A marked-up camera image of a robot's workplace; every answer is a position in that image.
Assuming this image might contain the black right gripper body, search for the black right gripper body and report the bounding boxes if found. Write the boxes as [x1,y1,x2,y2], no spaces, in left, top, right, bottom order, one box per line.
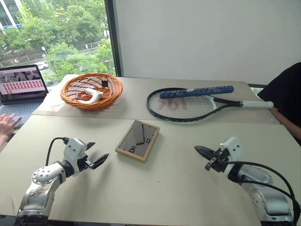
[211,148,230,174]

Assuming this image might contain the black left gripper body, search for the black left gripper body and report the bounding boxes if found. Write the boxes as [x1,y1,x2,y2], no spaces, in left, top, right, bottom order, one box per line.
[78,152,95,172]

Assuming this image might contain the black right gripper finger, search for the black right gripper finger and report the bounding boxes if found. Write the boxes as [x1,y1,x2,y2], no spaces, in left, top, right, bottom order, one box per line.
[205,158,217,171]
[194,145,216,160]

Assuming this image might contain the person's bare hand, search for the person's bare hand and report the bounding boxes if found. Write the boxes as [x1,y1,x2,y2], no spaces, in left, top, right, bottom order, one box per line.
[0,113,23,142]

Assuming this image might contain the orange woven basket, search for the orange woven basket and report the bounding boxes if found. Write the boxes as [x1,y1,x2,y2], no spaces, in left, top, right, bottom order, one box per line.
[60,73,124,112]

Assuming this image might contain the black tennis racket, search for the black tennis racket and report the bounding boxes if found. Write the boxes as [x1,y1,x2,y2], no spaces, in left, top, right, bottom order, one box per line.
[146,88,275,123]

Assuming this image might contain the blue patterned tube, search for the blue patterned tube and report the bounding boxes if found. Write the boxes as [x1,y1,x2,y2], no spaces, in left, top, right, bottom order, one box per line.
[159,85,235,100]

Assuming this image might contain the grey laptop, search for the grey laptop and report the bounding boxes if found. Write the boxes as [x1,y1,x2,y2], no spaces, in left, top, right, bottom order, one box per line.
[0,64,49,129]

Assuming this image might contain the person in black shirt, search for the person in black shirt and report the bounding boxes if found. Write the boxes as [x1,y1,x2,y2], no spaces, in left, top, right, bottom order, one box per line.
[256,62,301,140]

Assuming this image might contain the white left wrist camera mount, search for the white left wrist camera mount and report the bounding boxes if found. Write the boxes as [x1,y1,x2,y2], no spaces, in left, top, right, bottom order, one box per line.
[63,138,87,177]

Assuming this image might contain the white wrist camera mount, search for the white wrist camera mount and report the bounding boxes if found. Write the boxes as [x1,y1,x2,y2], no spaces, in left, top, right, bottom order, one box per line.
[219,137,242,166]
[63,138,87,177]

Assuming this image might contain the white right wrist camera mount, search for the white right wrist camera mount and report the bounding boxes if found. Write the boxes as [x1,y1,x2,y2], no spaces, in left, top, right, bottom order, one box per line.
[219,137,242,166]

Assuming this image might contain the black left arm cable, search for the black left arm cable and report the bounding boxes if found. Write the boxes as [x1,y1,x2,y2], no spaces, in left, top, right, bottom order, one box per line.
[45,137,69,166]

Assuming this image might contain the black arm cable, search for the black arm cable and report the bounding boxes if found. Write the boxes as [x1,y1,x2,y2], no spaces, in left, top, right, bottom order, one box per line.
[222,160,301,223]
[45,137,69,166]

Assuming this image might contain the wooden picture frame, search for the wooden picture frame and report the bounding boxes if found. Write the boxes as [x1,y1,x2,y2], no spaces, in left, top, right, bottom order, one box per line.
[115,120,161,163]

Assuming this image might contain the white plastic bracket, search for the white plastic bracket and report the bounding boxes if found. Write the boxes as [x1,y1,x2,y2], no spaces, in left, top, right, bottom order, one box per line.
[76,88,104,104]

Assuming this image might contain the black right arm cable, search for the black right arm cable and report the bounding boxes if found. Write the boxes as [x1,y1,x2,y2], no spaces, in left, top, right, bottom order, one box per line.
[222,160,301,223]

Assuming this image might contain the black window frame post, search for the black window frame post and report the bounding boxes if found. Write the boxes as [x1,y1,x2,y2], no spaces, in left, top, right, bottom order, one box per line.
[105,0,122,78]

